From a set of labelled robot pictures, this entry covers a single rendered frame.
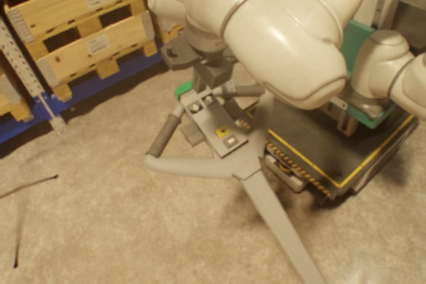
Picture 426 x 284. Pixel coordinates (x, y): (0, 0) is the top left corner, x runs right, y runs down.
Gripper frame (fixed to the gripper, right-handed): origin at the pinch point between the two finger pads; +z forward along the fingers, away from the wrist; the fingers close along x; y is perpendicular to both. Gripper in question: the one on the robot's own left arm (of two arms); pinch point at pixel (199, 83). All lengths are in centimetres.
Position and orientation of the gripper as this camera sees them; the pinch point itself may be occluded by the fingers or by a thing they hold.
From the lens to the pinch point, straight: 72.3
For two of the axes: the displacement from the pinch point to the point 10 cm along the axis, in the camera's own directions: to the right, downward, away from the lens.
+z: -1.3, 4.1, 9.0
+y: 8.1, -4.8, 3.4
